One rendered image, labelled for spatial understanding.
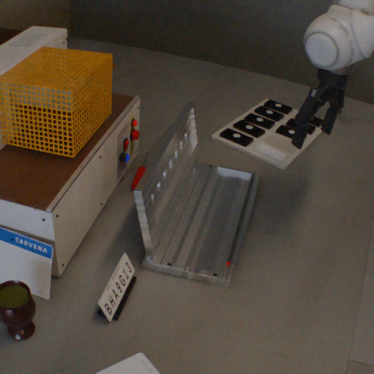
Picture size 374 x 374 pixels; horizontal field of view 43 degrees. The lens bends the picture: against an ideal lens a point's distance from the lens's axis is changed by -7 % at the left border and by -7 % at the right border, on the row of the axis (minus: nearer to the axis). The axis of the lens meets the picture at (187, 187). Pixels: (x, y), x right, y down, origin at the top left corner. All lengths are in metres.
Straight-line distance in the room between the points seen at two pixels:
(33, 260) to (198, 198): 0.49
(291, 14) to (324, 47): 2.36
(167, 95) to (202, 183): 0.59
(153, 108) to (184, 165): 0.51
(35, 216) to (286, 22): 2.56
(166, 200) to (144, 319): 0.31
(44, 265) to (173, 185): 0.40
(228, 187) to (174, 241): 0.27
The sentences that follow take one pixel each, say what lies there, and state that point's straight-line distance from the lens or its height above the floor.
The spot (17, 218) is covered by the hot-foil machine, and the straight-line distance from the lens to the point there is 1.07.
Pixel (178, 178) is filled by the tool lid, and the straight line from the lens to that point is 1.28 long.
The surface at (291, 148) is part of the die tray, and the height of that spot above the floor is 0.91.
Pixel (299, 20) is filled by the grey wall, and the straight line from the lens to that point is 3.31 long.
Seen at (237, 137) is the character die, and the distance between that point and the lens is 1.63.
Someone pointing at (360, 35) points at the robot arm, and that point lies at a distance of 0.98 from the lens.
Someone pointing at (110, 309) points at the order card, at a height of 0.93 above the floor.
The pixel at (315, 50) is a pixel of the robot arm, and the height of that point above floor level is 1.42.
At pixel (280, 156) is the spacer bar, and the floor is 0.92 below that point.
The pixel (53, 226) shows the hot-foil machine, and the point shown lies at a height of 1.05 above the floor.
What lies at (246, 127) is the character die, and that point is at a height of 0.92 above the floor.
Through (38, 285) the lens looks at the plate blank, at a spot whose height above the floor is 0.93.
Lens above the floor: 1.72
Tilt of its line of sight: 36 degrees down
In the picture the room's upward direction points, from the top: 5 degrees clockwise
